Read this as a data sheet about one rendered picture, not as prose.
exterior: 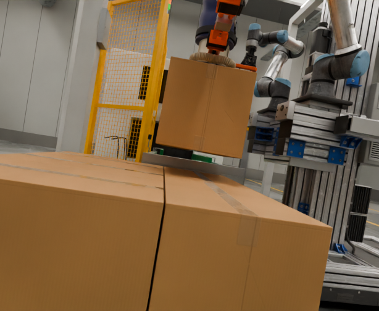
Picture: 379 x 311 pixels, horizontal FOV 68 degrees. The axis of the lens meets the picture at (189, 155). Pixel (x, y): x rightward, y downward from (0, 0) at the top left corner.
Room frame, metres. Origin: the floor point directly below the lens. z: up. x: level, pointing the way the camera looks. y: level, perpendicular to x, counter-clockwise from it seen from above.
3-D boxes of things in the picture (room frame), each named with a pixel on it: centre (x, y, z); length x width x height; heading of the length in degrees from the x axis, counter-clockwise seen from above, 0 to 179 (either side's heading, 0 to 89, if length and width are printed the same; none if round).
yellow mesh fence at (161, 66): (3.64, 0.55, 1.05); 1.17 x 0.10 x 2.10; 6
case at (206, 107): (1.59, -0.03, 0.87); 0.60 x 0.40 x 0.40; 2
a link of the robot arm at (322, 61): (1.49, -0.63, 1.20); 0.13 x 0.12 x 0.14; 30
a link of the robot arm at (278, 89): (1.99, -0.55, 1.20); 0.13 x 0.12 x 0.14; 49
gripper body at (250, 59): (1.87, -0.29, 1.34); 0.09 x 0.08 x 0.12; 2
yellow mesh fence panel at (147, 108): (2.84, 0.77, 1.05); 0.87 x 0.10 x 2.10; 58
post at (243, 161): (2.53, -0.48, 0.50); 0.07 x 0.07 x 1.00; 6
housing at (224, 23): (1.13, -0.05, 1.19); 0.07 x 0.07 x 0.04; 2
